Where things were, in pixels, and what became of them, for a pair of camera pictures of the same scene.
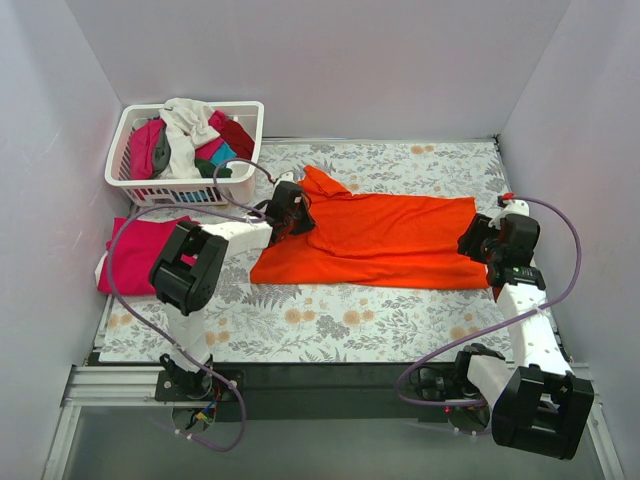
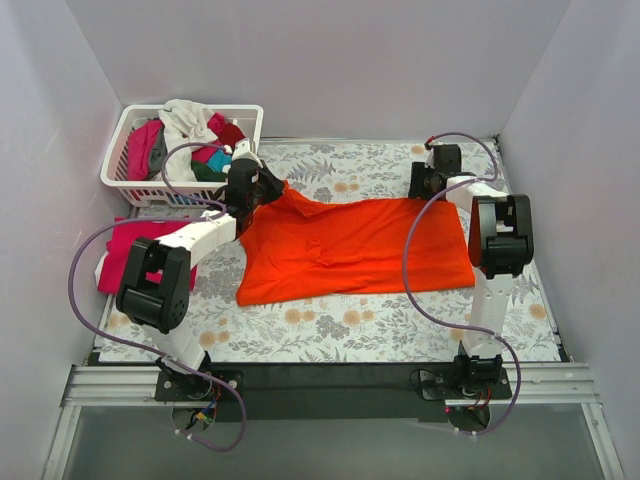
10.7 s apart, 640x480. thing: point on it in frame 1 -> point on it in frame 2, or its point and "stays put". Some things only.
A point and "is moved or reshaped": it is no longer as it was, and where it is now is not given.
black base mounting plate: [324, 392] stays put
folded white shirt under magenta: [98, 268] stays put
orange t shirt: [362, 241] is moved or reshaped
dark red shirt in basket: [238, 139] stays put
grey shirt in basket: [162, 152] stays put
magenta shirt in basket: [143, 144] stays put
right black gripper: [473, 241] -> [420, 181]
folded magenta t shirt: [131, 253] stays put
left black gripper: [302, 218] -> [267, 186]
